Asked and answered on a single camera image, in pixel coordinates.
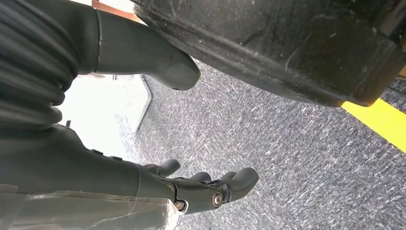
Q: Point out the grey kiosk stand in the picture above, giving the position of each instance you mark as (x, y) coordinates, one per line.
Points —
(101, 108)

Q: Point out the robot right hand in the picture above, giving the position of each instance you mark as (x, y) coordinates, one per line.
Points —
(79, 177)

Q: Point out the yellow floor marking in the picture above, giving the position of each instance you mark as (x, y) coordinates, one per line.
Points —
(377, 122)

